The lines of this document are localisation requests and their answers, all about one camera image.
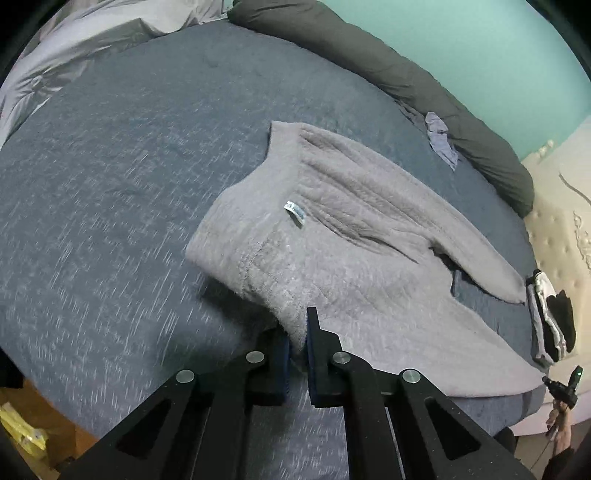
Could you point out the light grey crumpled blanket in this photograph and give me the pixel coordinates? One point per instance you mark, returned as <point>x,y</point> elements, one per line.
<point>83,32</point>

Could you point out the dark grey rolled duvet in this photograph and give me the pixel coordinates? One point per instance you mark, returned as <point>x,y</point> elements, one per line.
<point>314,26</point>

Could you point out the white folded garment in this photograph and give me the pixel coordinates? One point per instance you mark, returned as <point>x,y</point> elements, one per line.
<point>543,289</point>

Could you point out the yellow plastic bag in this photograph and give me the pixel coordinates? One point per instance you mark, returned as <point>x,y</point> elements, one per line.
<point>32,440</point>

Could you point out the person's right hand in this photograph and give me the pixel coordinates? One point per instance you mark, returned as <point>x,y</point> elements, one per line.
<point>559,420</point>

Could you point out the cream tufted headboard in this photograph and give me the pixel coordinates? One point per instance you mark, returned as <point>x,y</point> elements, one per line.
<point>559,231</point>

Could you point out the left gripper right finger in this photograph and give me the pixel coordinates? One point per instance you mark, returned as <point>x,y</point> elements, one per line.
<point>399,426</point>

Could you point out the blue patterned bed sheet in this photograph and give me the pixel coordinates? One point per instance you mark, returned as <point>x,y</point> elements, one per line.
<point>102,188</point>

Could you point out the grey knit sweater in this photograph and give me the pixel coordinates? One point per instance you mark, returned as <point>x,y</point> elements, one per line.
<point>328,223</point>

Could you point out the black folded garment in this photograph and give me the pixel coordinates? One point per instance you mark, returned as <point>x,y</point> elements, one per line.
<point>561,322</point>

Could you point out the blue checked cloth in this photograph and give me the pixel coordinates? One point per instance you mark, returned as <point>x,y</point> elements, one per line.
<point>437,132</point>

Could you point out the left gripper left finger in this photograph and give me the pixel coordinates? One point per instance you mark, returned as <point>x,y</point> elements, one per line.
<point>194,426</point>

